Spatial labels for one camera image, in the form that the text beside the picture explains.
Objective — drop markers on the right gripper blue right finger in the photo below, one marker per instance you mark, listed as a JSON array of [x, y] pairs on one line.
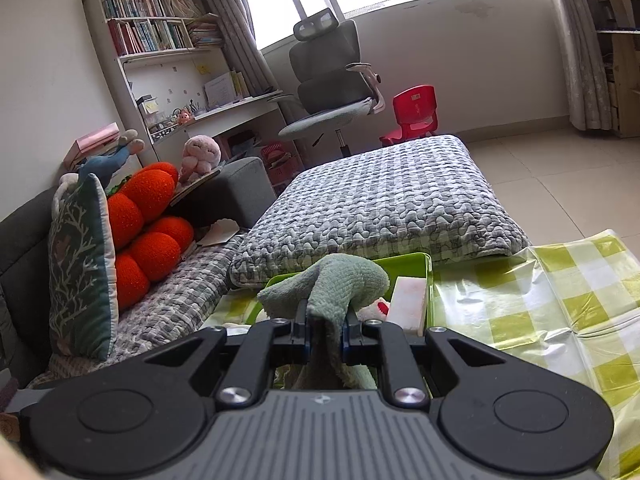
[[384, 346]]

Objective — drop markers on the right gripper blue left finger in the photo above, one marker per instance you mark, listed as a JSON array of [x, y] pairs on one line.
[[249, 361]]

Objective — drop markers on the red and white plush toy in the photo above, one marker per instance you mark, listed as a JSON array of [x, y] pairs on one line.
[[378, 310]]

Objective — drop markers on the white pink sponge block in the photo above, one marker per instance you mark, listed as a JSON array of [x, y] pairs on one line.
[[408, 305]]

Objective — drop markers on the green plastic storage box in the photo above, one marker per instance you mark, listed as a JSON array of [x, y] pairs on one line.
[[393, 289]]

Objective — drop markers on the grey quilted sofa cover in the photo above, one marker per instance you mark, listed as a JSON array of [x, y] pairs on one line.
[[176, 307]]

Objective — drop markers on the white paper scrap on sofa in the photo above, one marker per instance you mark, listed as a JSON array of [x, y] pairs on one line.
[[219, 232]]

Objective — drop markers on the grey quilted ottoman cushion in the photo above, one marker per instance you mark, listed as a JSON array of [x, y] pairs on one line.
[[424, 195]]

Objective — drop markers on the orange carrot plush pillow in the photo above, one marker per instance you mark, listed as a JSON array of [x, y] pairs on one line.
[[149, 243]]

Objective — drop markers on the pink plush octopus toy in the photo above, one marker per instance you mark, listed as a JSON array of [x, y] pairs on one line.
[[200, 156]]

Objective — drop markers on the teal patterned throw pillow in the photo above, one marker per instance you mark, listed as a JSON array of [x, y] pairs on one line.
[[82, 276]]

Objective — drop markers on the green checked plastic tablecloth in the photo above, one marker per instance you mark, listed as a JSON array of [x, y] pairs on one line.
[[572, 308]]

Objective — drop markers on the red plastic kids chair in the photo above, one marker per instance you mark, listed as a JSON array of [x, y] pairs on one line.
[[415, 112]]

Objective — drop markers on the blue plush bunny toy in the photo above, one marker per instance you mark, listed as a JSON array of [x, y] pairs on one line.
[[104, 166]]

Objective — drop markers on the grey office chair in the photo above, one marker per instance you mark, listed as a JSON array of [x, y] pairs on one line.
[[334, 86]]

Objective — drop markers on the pink box on sofa back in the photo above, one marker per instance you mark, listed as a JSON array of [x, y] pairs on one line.
[[94, 143]]

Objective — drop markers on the white bookshelf desk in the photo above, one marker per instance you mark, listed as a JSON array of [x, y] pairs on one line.
[[164, 63]]

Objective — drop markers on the beige curtain right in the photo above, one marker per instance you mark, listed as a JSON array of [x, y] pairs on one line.
[[589, 106]]

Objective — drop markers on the beige curtain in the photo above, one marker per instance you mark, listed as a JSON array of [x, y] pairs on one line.
[[240, 46], [589, 106]]

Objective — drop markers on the beige curtain left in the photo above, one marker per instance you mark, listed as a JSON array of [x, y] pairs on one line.
[[240, 46]]

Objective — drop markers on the wooden desk shelf unit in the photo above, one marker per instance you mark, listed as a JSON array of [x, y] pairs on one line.
[[617, 24]]

